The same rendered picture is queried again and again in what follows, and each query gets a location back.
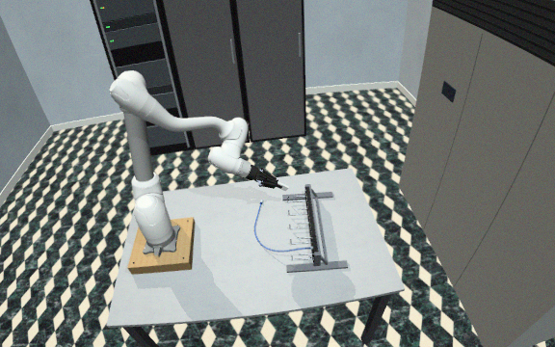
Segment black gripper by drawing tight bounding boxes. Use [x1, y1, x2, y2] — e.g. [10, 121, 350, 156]
[246, 165, 289, 191]

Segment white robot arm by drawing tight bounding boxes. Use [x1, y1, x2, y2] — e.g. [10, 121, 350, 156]
[110, 70, 251, 257]

